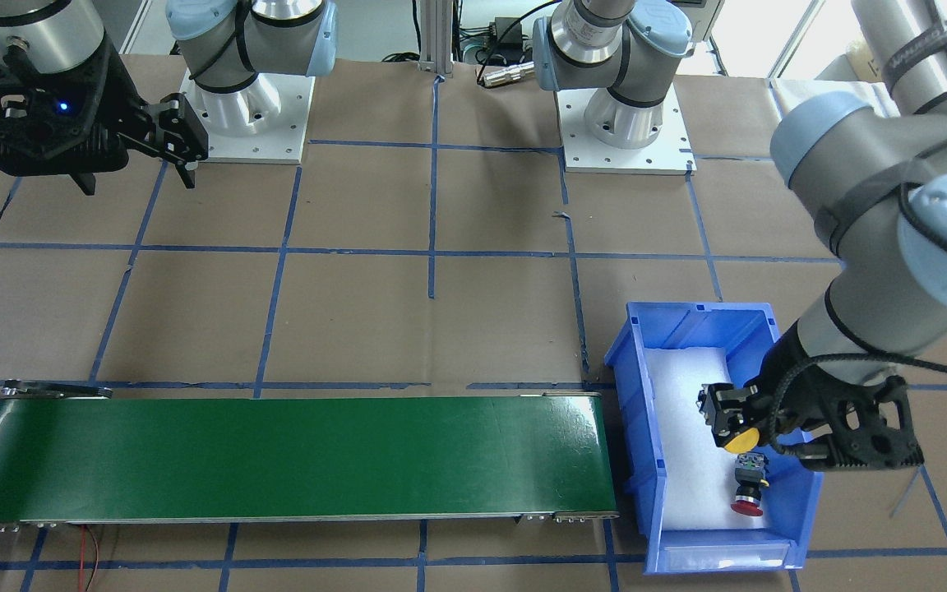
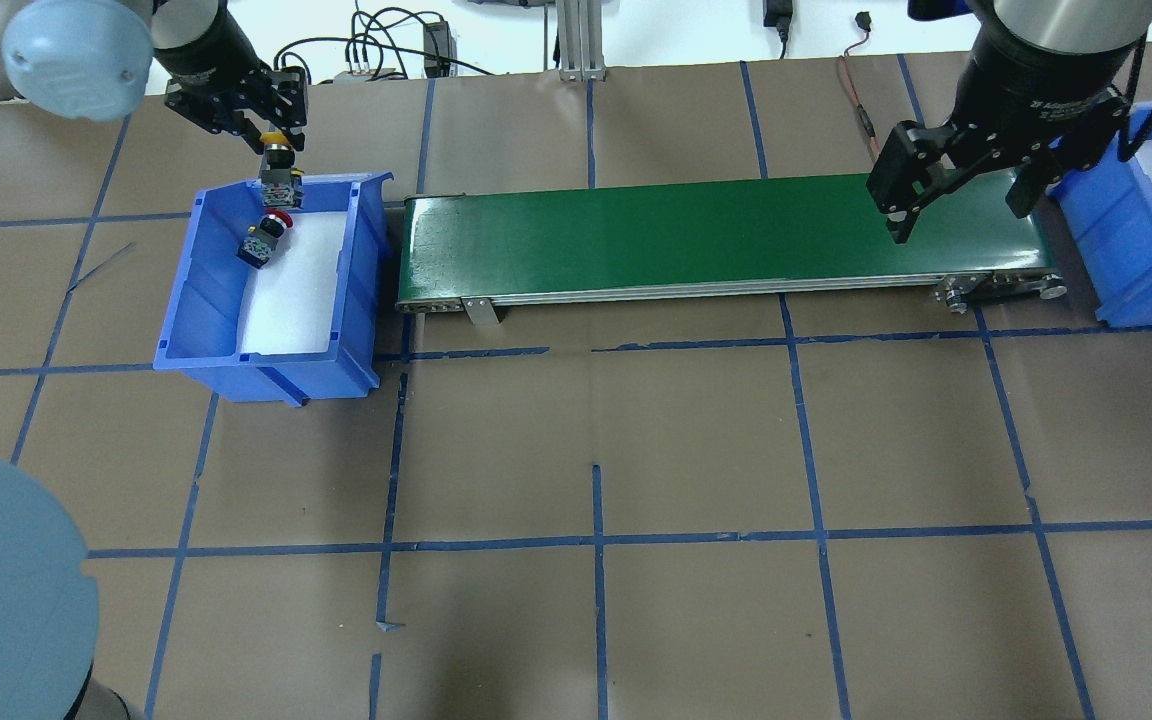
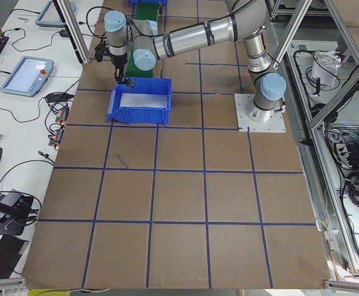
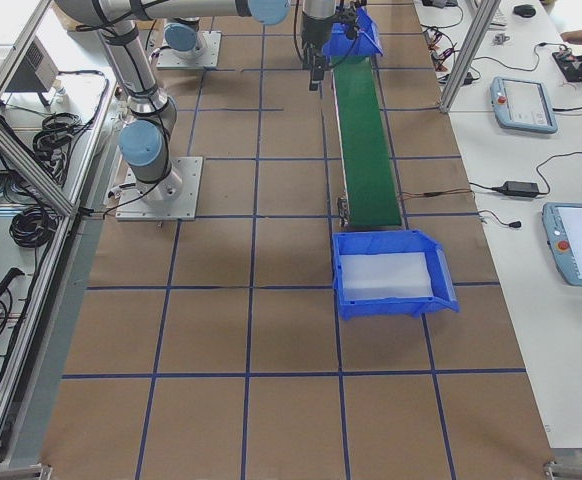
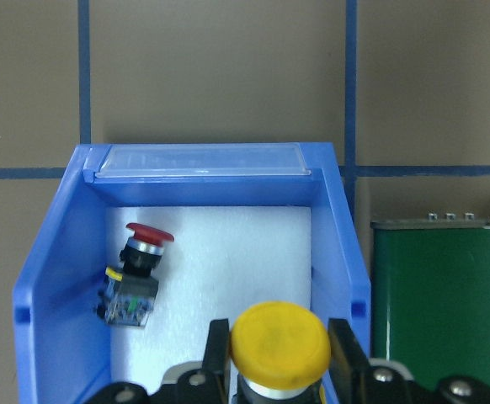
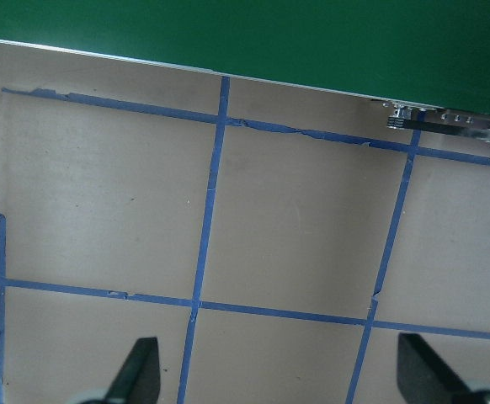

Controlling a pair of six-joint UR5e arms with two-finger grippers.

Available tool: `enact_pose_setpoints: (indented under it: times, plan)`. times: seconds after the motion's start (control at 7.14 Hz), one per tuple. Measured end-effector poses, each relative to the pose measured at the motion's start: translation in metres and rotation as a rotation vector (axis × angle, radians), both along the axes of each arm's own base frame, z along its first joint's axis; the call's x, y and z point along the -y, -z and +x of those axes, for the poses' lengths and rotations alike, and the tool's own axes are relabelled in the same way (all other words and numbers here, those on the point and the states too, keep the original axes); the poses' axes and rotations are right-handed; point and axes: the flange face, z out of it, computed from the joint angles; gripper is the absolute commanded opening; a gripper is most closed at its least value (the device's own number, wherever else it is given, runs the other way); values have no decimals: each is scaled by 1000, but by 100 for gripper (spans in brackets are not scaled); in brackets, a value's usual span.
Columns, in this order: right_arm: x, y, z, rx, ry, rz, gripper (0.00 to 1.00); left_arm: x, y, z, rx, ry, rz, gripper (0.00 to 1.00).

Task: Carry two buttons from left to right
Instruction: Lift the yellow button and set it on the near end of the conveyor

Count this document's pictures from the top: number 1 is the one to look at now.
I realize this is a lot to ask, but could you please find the white foam pad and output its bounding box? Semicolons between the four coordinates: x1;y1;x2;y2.
645;348;760;530

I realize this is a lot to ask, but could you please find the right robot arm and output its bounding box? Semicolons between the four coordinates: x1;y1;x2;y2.
0;1;337;195

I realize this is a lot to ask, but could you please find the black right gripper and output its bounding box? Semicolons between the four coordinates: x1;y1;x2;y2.
0;37;210;195

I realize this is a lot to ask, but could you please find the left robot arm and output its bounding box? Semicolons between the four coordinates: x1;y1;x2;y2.
699;1;947;471

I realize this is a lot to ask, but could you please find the yellow push button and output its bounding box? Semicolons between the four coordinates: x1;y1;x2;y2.
723;427;760;455

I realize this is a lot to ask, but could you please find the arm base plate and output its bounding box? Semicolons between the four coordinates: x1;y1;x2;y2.
555;87;696;175
180;72;318;165

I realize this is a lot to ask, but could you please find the green conveyor belt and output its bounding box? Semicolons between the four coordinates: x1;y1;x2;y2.
0;394;617;525

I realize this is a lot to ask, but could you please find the red push button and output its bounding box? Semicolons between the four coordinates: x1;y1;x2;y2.
730;452;769;517

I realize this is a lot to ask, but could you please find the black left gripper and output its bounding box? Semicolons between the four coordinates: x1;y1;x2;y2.
696;325;924;471

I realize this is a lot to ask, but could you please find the blue plastic bin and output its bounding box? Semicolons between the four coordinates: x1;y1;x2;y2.
605;301;824;576

